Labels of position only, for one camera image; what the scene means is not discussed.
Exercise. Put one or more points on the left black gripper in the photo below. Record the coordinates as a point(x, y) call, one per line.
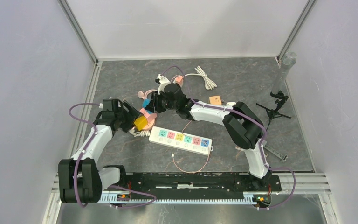
point(132, 115)

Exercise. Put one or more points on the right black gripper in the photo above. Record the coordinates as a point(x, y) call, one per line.
point(155, 99)

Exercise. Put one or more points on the yellow cube adapter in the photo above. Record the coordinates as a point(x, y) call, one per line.
point(140, 123)

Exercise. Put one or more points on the pink round socket stack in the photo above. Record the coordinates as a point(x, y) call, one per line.
point(150, 125)

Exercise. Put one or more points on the tan cube adapter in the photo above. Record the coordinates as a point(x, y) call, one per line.
point(215, 100)

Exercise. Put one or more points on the large white power strip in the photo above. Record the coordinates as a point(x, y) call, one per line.
point(182, 141)

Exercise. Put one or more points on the light blue plug adapter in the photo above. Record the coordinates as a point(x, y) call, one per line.
point(145, 103)

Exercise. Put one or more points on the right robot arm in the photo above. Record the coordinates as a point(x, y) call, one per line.
point(243, 126)

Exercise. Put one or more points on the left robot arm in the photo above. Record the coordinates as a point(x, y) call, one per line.
point(80, 180)

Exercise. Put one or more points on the salmon plug on strip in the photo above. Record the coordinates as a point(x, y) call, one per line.
point(179, 80)

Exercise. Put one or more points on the black microphone tripod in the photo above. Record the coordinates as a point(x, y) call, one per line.
point(281, 99)

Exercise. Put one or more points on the grey microphone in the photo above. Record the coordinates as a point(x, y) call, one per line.
point(287, 62)

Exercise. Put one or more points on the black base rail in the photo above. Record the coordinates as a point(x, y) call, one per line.
point(207, 185)

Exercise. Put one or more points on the white cable duct strip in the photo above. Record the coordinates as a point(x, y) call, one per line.
point(113, 197)

